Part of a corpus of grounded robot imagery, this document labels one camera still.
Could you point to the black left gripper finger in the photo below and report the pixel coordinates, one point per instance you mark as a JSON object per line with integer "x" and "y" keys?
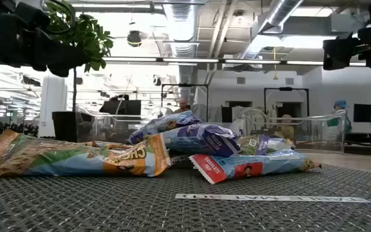
{"x": 63, "y": 70}
{"x": 66, "y": 54}

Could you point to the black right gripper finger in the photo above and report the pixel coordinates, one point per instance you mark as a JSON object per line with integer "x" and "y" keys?
{"x": 337, "y": 54}

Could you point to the blue oatmeal raisin granola bar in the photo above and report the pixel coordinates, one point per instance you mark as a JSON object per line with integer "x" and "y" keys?
{"x": 201, "y": 141}
{"x": 159, "y": 127}
{"x": 250, "y": 148}

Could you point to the red chocolate chip granola bar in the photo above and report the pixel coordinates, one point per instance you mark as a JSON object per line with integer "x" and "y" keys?
{"x": 253, "y": 167}

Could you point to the green leafy indoor tree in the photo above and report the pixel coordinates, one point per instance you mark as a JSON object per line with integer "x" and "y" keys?
{"x": 89, "y": 38}

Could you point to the white round column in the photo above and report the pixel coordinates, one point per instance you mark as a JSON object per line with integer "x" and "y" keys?
{"x": 53, "y": 106}

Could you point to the black square planter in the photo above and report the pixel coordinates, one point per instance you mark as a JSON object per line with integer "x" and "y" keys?
{"x": 63, "y": 127}

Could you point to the person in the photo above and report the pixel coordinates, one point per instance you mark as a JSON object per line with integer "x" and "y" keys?
{"x": 183, "y": 106}
{"x": 340, "y": 112}
{"x": 119, "y": 97}
{"x": 286, "y": 129}

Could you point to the black monitor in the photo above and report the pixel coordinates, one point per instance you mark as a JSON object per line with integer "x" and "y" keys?
{"x": 124, "y": 108}
{"x": 364, "y": 112}

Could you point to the black round ceiling pendant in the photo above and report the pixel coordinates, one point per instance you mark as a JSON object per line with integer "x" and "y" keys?
{"x": 134, "y": 38}

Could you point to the large clear plastic bin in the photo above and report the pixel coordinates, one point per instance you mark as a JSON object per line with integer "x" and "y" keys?
{"x": 108, "y": 125}
{"x": 308, "y": 129}

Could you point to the linear ceiling light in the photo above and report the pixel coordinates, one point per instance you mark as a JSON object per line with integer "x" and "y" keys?
{"x": 188, "y": 60}

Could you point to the white printed mat label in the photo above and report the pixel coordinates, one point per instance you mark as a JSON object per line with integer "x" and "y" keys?
{"x": 269, "y": 198}

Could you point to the grey woven table mat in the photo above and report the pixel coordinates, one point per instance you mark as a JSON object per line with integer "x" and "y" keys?
{"x": 172, "y": 212}

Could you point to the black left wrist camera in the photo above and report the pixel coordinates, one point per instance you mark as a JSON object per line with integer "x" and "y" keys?
{"x": 32, "y": 16}

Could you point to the black metal frame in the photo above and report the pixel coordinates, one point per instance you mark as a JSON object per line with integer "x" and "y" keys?
{"x": 287, "y": 89}

